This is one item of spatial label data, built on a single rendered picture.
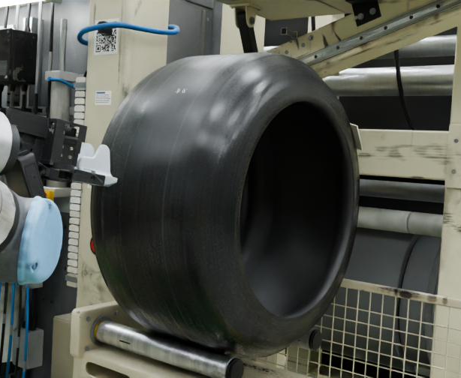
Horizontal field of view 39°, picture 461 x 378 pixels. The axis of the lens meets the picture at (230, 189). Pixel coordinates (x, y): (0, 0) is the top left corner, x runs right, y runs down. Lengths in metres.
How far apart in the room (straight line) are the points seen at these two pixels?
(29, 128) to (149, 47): 0.62
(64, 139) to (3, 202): 0.28
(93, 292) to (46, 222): 0.80
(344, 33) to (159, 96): 0.57
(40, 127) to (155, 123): 0.26
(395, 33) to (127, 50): 0.58
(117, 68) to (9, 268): 0.80
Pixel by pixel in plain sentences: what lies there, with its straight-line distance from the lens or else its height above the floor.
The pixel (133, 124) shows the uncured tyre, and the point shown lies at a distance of 1.13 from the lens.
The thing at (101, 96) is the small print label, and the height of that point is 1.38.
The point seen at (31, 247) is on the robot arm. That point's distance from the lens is 0.67.
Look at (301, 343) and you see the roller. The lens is 1.40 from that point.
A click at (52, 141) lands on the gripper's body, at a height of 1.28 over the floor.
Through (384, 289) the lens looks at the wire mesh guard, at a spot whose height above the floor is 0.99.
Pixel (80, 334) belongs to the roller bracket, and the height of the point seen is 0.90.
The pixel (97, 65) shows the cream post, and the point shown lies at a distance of 1.48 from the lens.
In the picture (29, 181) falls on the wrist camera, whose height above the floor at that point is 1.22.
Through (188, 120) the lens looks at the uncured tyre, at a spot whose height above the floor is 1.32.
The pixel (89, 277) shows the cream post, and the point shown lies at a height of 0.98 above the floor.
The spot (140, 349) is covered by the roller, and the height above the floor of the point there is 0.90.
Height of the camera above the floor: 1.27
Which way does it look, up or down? 3 degrees down
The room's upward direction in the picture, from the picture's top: 3 degrees clockwise
